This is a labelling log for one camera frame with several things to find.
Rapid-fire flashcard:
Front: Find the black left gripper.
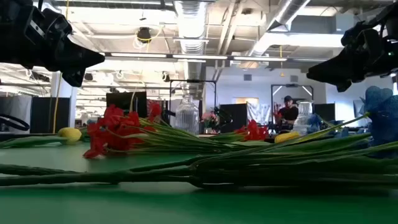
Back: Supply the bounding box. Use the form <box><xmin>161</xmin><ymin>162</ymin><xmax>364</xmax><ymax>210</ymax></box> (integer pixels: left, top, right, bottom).
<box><xmin>21</xmin><ymin>34</ymin><xmax>106</xmax><ymax>88</ymax></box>

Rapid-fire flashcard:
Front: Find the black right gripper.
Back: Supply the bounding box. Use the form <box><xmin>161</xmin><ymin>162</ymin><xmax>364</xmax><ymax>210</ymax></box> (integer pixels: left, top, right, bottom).
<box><xmin>306</xmin><ymin>43</ymin><xmax>391</xmax><ymax>93</ymax></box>

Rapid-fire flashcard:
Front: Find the blue artificial flower bunch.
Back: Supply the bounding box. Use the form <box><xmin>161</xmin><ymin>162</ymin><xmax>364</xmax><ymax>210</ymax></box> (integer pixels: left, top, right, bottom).
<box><xmin>306</xmin><ymin>112</ymin><xmax>351</xmax><ymax>139</ymax></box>
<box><xmin>0</xmin><ymin>85</ymin><xmax>398</xmax><ymax>190</ymax></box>

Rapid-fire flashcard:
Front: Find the red artificial flower bunch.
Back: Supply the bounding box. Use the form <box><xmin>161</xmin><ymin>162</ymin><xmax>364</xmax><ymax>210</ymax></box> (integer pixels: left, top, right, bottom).
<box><xmin>82</xmin><ymin>101</ymin><xmax>274</xmax><ymax>159</ymax></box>
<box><xmin>203</xmin><ymin>119</ymin><xmax>270</xmax><ymax>142</ymax></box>

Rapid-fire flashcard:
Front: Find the clear bulbous glass vase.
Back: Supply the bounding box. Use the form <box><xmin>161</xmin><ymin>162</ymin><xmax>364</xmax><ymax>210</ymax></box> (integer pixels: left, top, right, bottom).
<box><xmin>294</xmin><ymin>100</ymin><xmax>315</xmax><ymax>136</ymax></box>

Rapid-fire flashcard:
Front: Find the clear ribbed glass vase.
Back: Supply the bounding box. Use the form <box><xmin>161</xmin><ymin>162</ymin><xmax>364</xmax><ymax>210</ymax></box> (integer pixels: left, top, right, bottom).
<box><xmin>174</xmin><ymin>95</ymin><xmax>200</xmax><ymax>136</ymax></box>

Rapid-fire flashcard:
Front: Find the black partition panel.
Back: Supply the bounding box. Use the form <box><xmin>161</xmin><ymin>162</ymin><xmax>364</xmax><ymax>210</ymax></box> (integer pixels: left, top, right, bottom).
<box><xmin>313</xmin><ymin>103</ymin><xmax>336</xmax><ymax>123</ymax></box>
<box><xmin>30</xmin><ymin>96</ymin><xmax>71</xmax><ymax>134</ymax></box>
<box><xmin>220</xmin><ymin>103</ymin><xmax>249</xmax><ymax>134</ymax></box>

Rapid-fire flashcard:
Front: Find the black monitor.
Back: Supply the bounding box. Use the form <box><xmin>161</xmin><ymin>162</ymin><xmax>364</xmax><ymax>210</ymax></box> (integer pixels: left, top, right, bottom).
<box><xmin>106</xmin><ymin>91</ymin><xmax>148</xmax><ymax>119</ymax></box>

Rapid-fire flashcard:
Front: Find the person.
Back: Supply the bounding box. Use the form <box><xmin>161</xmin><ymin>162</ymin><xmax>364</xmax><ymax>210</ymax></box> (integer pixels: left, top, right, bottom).
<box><xmin>277</xmin><ymin>95</ymin><xmax>300</xmax><ymax>133</ymax></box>

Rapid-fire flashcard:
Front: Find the grey partition panel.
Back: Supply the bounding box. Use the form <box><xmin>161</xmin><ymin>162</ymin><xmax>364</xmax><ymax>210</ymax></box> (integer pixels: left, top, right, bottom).
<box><xmin>0</xmin><ymin>95</ymin><xmax>32</xmax><ymax>134</ymax></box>

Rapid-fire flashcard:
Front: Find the black ceiling dome device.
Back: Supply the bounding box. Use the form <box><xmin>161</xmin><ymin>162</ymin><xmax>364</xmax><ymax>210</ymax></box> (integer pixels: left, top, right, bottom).
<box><xmin>136</xmin><ymin>27</ymin><xmax>152</xmax><ymax>44</ymax></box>

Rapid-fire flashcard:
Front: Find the white patterned cloth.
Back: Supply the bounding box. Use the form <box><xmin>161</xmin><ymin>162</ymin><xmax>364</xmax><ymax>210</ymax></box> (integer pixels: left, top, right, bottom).
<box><xmin>247</xmin><ymin>102</ymin><xmax>272</xmax><ymax>126</ymax></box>

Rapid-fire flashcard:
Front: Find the long ceiling light strip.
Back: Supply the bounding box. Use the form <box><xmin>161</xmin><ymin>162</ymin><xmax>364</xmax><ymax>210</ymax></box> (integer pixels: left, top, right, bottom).
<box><xmin>105</xmin><ymin>52</ymin><xmax>289</xmax><ymax>62</ymax></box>

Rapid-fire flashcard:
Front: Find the pink flower bouquet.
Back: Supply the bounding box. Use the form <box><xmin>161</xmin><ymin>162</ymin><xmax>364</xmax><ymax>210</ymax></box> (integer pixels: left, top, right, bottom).
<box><xmin>201</xmin><ymin>111</ymin><xmax>219</xmax><ymax>129</ymax></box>

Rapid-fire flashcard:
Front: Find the green table mat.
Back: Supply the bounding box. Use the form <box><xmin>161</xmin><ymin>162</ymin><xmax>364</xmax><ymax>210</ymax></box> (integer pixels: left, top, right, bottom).
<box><xmin>0</xmin><ymin>138</ymin><xmax>398</xmax><ymax>224</ymax></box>

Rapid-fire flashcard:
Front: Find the yellow hanging cable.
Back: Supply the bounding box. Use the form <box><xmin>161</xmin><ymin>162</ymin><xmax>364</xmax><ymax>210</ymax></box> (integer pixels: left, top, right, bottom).
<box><xmin>52</xmin><ymin>0</ymin><xmax>71</xmax><ymax>134</ymax></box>

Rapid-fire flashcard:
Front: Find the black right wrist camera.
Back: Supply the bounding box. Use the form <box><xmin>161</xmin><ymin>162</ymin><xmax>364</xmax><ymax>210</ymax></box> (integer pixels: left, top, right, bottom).
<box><xmin>340</xmin><ymin>21</ymin><xmax>385</xmax><ymax>47</ymax></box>

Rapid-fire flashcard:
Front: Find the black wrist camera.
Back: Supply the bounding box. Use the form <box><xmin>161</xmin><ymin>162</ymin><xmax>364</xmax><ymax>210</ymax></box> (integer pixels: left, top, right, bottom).
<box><xmin>340</xmin><ymin>21</ymin><xmax>385</xmax><ymax>47</ymax></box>
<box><xmin>29</xmin><ymin>7</ymin><xmax>73</xmax><ymax>41</ymax></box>

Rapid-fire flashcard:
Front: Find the black tube frame stand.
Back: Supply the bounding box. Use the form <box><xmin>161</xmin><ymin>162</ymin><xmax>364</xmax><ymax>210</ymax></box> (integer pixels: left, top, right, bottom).
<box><xmin>271</xmin><ymin>83</ymin><xmax>314</xmax><ymax>125</ymax></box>
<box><xmin>169</xmin><ymin>79</ymin><xmax>218</xmax><ymax>135</ymax></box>

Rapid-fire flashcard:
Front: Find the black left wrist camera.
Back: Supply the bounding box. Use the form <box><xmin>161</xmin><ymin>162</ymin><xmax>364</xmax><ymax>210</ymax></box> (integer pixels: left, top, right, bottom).
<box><xmin>29</xmin><ymin>7</ymin><xmax>73</xmax><ymax>41</ymax></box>

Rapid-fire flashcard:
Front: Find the grey round air duct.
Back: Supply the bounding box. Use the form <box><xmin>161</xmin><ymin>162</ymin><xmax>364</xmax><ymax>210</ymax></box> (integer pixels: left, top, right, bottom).
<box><xmin>247</xmin><ymin>0</ymin><xmax>312</xmax><ymax>65</ymax></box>

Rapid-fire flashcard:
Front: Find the silver ribbed air duct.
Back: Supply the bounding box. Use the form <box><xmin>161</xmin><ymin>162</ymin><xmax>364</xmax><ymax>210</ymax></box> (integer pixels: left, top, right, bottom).
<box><xmin>172</xmin><ymin>0</ymin><xmax>208</xmax><ymax>82</ymax></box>

